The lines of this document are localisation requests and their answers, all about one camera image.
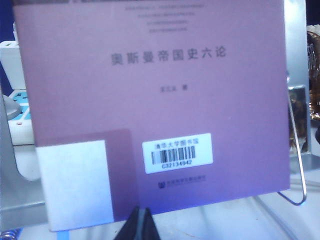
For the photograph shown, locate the white power adapter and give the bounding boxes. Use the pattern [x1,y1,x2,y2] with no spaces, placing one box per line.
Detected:
[0,41,21,91]

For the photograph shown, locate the brown glossy object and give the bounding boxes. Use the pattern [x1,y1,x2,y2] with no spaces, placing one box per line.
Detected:
[306,24,320,121]

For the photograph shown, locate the white power strip blue sockets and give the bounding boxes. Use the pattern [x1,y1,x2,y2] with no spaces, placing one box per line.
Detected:
[7,88,35,146]

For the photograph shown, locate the pink book with barcode label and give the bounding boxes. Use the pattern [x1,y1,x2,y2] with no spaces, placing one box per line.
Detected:
[12,0,292,232]

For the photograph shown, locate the blue coiled cable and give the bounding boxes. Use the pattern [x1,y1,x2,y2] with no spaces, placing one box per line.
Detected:
[0,229,19,240]

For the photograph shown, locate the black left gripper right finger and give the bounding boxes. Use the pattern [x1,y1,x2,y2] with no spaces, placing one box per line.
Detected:
[143,206,162,240]

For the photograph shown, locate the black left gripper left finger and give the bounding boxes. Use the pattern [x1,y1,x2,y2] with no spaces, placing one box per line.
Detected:
[117,206,144,240]

